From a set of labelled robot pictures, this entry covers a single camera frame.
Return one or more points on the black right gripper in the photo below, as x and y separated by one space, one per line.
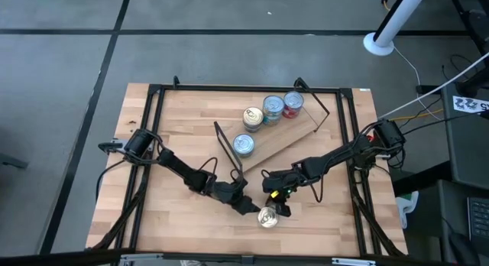
282 180

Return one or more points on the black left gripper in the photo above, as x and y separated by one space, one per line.
229 191

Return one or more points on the gold lid seafood can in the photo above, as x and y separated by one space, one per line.
266 218

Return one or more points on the red seafood can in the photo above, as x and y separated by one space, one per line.
293 99
290 112
289 116

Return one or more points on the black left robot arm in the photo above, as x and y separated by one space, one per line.
179 168

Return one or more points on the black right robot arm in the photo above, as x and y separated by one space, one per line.
336 157

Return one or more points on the yellow tag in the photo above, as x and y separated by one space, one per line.
274 194

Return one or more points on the white green bag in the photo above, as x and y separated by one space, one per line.
407 210

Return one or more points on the black rig crossbeam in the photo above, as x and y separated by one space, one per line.
76 256

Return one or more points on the white tower fan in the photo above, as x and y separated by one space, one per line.
372 48

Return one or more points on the black power adapter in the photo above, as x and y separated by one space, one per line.
426 89

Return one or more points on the dark grey desk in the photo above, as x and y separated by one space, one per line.
470 143

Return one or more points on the black keyboard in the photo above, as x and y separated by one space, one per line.
479 224

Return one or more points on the white marker sticker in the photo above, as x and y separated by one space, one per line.
468 104

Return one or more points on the black stand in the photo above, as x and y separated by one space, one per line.
479 27

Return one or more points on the black metal table frame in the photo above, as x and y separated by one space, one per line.
229 88

